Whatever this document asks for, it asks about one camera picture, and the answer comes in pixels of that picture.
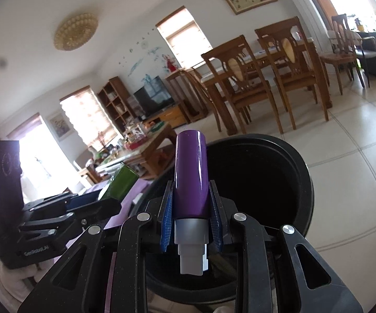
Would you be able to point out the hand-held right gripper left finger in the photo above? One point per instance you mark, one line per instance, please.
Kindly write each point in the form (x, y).
(167, 222)

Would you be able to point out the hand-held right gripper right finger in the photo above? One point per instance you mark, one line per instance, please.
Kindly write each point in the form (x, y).
(216, 225)

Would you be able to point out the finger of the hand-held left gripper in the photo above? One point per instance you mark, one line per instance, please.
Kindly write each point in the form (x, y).
(80, 199)
(90, 210)

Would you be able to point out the green box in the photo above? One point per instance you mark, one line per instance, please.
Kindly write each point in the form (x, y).
(118, 182)

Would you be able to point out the purple pump bottle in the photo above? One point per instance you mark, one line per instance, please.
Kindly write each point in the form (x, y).
(189, 176)

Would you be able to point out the black trash bin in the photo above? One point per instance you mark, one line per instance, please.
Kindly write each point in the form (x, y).
(266, 176)

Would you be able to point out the small framed flower picture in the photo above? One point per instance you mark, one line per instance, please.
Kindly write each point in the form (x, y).
(59, 125)

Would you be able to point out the wooden coffee table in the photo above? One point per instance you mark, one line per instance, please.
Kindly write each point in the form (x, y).
(149, 146)

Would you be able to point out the wide window blind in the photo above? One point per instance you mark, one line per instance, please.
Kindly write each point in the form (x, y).
(88, 114)

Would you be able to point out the wooden bookshelf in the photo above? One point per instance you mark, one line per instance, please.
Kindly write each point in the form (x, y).
(114, 101)

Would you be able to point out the wooden television stand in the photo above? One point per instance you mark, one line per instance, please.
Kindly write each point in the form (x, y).
(171, 117)

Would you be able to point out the flat screen television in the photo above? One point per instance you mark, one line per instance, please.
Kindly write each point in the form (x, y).
(152, 96)

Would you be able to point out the tall wooden plant stand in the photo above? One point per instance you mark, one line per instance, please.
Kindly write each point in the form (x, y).
(181, 78)

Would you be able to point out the wooden dining table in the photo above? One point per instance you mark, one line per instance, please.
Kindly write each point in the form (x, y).
(214, 80)

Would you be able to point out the red flower plant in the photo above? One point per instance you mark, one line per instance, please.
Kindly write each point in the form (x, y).
(171, 63)

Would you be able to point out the round ceiling lamp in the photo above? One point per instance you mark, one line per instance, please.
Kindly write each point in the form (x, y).
(75, 31)

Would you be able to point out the narrow window blind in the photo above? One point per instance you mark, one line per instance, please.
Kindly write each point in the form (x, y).
(184, 36)

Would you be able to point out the white standing air conditioner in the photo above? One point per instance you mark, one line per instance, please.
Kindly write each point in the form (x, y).
(308, 9)

